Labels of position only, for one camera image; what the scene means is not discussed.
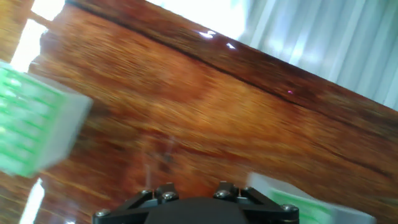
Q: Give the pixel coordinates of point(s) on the glossy brown wooden board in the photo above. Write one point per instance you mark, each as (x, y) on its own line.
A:
(202, 109)

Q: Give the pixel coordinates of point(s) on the green clear pipette tip box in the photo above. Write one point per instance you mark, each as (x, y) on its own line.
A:
(37, 124)
(298, 205)

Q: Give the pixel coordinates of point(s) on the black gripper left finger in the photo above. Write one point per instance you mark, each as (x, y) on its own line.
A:
(149, 200)

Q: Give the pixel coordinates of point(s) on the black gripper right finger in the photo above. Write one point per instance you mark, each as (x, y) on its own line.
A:
(245, 197)

